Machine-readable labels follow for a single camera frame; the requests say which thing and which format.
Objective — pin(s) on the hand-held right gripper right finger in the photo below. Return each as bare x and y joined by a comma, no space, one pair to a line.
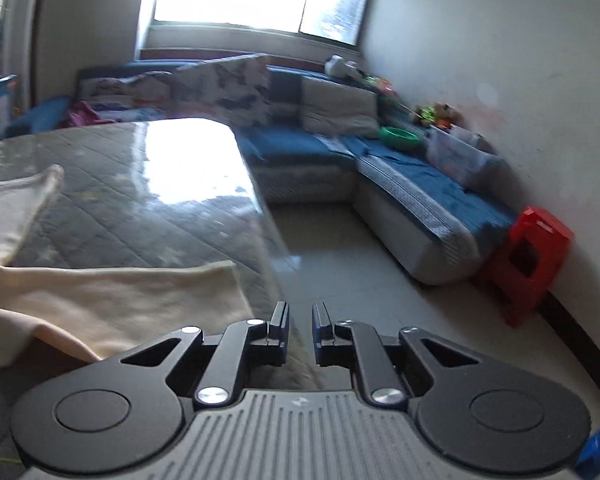
321,331

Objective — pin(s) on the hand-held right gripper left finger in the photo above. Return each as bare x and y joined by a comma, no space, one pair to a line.
280,331

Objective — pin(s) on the cream cloth garment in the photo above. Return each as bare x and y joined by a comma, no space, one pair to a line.
130,300

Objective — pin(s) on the blue sectional sofa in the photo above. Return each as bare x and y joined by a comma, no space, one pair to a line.
305,147

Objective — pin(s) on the green plastic bowl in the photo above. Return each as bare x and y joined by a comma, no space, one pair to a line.
400,137

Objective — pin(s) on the clear plastic storage box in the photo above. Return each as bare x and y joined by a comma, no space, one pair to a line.
460,157

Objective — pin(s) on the beige sofa cushion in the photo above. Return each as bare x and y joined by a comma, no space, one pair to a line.
337,107

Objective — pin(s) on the red plastic stool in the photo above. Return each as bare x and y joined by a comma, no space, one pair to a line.
540,230

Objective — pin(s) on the pile of colourful toys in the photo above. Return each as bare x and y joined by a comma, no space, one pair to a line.
436,115

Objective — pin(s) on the butterfly print cushion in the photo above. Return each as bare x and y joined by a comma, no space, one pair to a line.
125,89
220,90

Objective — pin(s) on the green and pink toy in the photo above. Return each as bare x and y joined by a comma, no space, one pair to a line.
380,87

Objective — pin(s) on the white toy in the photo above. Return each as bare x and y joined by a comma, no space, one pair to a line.
339,66

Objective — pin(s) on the pink cloth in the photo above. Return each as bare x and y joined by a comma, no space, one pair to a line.
82,114

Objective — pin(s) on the blue ottoman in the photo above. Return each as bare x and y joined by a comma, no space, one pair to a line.
42,116

